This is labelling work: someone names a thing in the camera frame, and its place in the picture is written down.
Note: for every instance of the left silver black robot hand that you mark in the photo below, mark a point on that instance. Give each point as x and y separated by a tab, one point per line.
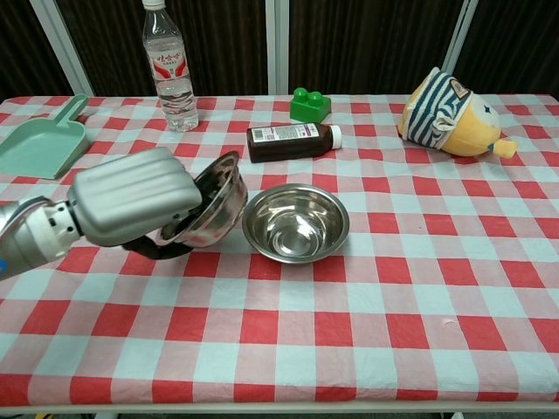
131	196

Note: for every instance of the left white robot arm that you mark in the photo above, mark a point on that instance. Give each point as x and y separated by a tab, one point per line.
30	235

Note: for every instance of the mint green plastic dustpan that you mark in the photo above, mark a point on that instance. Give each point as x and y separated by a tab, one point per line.
39	148

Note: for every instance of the clear plastic water bottle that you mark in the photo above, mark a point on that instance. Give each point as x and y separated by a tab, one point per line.
172	87

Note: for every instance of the dark brown curtain panel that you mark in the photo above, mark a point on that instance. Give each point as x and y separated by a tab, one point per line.
22	43
113	43
371	43
515	43

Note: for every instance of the brown medicine bottle white cap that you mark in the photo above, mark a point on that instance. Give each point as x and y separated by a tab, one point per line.
288	146

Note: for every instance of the green toy building block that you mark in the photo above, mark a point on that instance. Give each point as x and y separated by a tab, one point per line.
305	111

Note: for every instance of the red white checkered tablecloth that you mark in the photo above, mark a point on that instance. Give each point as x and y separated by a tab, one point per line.
279	327

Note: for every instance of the yellow plush toy striped hat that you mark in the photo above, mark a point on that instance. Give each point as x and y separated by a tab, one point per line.
467	126

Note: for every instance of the grey aluminium frame post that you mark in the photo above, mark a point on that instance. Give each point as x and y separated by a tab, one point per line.
277	43
458	39
65	52

